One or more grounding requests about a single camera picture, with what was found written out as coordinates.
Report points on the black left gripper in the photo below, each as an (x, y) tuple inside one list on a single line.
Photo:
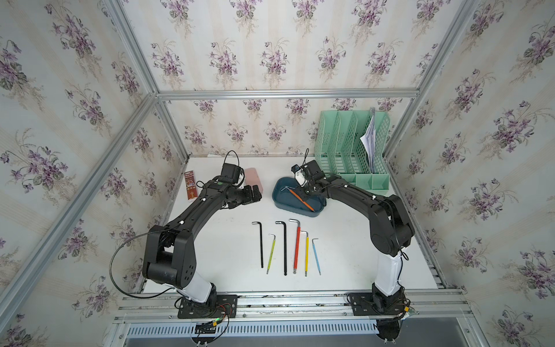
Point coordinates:
[(248, 197)]

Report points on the orange handled hex key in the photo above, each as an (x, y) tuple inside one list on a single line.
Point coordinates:
[(298, 197)]

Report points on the red handled hex key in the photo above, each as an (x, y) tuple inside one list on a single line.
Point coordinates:
[(296, 251)]

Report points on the yellow handled hex key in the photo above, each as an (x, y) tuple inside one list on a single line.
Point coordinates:
[(306, 255)]

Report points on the blue handled hex key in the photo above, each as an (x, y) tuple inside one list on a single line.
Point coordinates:
[(316, 259)]

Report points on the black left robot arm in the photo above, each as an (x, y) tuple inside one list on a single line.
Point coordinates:
[(170, 256)]

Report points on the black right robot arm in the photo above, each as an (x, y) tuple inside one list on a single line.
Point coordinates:
[(390, 227)]

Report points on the thin black hex key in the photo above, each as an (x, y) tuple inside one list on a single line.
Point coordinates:
[(259, 224)]

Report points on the teal plastic storage box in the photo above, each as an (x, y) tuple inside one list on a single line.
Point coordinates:
[(286, 196)]

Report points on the long black hex key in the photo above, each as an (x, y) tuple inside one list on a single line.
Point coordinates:
[(285, 247)]

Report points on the pink pencil case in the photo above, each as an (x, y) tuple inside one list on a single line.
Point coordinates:
[(253, 180)]

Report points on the green mesh file organizer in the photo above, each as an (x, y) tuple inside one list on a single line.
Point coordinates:
[(338, 148)]

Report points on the red small booklet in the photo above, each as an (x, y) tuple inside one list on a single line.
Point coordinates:
[(191, 185)]

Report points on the white papers in organizer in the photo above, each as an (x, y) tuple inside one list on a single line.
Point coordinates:
[(368, 140)]

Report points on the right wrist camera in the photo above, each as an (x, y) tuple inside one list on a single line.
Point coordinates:
[(299, 174)]

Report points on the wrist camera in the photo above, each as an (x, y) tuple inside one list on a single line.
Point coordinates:
[(230, 174), (299, 174)]

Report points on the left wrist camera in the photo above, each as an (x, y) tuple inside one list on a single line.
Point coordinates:
[(230, 174)]

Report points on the green handled hex key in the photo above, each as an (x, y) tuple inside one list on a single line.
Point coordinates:
[(272, 249)]

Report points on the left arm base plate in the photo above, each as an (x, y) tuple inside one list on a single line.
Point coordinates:
[(221, 306)]

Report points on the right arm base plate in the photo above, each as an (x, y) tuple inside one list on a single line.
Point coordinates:
[(376, 304)]

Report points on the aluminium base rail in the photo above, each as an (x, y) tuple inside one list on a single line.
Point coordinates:
[(440, 313)]

